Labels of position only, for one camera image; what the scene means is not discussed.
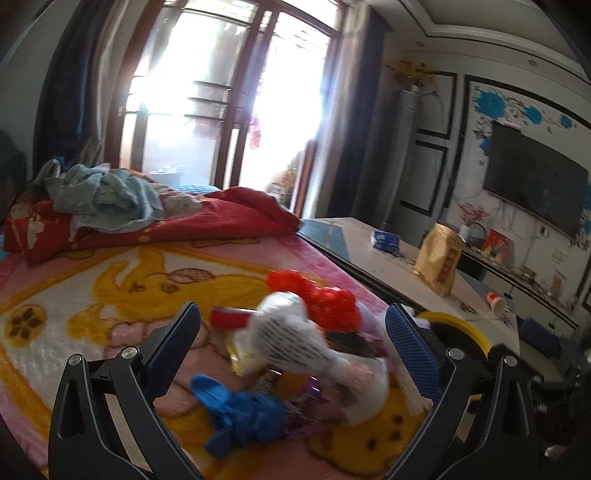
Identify white vase red flowers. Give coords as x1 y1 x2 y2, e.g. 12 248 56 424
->
459 203 488 242

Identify white foam fruit net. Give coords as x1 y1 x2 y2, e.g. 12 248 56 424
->
245 292 388 390

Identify red quilt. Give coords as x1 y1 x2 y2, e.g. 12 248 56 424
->
3 187 301 265

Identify purple foil wrapper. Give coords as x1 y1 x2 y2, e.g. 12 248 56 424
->
257 370 329 441

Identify yellow rimmed black trash bin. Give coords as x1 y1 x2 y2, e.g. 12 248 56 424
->
416 311 492 361

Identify black cartoon snack wrapper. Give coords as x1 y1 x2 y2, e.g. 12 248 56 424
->
325 331 386 358

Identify yellow white snack bag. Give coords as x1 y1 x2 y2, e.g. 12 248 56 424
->
225 328 267 377

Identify colourful picture frame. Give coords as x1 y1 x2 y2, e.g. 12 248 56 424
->
482 229 515 267

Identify coffee table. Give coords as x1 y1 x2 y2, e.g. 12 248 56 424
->
298 217 520 354

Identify blue tissue packet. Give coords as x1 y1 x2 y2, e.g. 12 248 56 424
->
370 230 400 253

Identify tv cabinet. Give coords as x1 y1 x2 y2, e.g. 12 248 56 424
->
459 247 583 335

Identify red cylindrical snack can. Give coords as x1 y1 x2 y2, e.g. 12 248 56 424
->
209 307 254 331

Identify pink cartoon blanket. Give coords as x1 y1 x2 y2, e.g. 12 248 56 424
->
1 236 432 479

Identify light blue crumpled clothes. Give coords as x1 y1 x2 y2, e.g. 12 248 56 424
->
34 159 164 238

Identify brown paper bag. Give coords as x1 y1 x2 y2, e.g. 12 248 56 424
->
414 223 465 297

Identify dark blue left curtain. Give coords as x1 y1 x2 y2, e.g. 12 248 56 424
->
32 1 115 174

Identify wall mounted television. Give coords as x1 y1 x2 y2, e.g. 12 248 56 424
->
483 122 588 239

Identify dark right curtain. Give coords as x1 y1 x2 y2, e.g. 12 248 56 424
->
301 1 388 218

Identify red paper cup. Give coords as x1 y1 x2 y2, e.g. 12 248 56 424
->
486 291 508 318

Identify grey standing air conditioner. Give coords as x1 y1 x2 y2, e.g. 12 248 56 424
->
370 85 420 229

